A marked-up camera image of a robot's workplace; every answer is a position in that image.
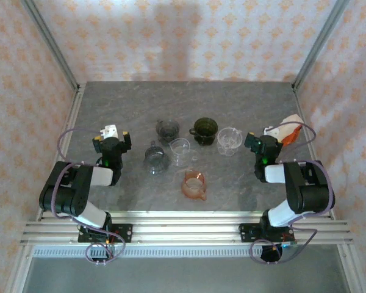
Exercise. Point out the white orange filter pack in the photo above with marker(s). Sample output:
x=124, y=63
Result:
x=290, y=128

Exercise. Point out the clear plastic dripper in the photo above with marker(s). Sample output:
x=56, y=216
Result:
x=230, y=138

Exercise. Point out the smoky grey server jug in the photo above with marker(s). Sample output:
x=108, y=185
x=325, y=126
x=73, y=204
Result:
x=156, y=160

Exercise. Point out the smoky grey plastic dripper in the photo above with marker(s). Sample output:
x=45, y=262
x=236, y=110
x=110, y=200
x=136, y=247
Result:
x=167, y=129

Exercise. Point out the dark green plastic dripper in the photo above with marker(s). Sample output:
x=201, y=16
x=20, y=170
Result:
x=205, y=128

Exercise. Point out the clear plastic server jug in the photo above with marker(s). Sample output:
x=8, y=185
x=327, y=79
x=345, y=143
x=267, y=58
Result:
x=180, y=149

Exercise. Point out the orange plastic server jug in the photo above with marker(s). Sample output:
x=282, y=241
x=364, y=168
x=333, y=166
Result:
x=193, y=186

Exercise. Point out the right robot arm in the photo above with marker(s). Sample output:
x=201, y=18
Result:
x=308, y=195

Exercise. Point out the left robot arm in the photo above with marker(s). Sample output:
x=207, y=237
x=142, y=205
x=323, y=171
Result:
x=67, y=195

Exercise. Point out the small green circuit board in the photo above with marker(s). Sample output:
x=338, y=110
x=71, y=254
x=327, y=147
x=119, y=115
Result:
x=289, y=244

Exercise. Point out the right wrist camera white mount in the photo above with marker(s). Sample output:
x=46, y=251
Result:
x=271, y=132

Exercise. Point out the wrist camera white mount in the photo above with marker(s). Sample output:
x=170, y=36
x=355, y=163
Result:
x=271, y=132
x=109, y=130

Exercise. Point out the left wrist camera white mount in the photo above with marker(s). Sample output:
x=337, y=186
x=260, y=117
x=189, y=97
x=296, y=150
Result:
x=109, y=130

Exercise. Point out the aluminium table side rail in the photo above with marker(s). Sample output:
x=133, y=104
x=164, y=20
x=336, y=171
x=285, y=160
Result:
x=70, y=122
x=301, y=107

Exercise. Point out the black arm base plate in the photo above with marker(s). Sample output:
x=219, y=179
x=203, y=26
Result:
x=125, y=233
x=247, y=233

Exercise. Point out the aluminium frame post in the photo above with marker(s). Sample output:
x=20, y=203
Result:
x=53, y=45
x=319, y=45

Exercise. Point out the aluminium frame bar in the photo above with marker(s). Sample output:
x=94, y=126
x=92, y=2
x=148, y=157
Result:
x=350, y=271
x=18, y=271

